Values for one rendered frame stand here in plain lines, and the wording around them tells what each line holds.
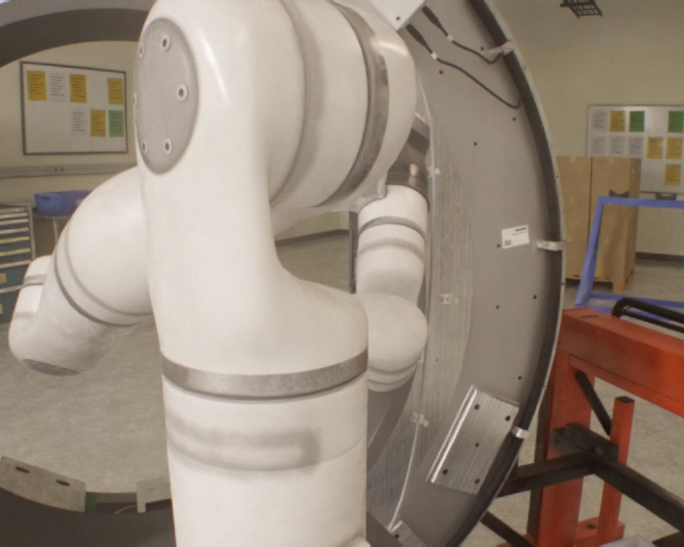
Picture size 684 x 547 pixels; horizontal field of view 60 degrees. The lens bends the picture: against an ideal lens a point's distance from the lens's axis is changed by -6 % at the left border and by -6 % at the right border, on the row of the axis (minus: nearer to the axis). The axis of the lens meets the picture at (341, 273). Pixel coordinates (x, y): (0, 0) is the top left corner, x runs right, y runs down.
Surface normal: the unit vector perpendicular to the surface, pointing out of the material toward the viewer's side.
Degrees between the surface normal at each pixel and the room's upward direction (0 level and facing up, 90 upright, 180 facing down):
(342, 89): 90
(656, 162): 90
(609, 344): 90
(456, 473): 90
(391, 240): 46
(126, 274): 108
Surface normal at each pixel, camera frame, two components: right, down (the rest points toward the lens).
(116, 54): 0.85, 0.10
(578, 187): -0.53, 0.15
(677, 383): -0.95, 0.06
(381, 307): -0.14, -0.68
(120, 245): -0.28, 0.18
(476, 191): 0.33, 0.18
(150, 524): -0.01, -0.98
